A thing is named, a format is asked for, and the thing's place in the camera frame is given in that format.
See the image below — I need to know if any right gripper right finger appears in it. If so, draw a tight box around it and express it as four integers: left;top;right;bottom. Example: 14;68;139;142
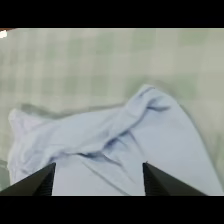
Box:
142;161;207;197

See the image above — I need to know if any light blue shirt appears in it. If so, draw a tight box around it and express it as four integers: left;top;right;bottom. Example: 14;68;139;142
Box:
7;84;224;197

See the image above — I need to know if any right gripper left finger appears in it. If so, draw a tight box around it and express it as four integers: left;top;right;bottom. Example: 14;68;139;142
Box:
0;162;57;197

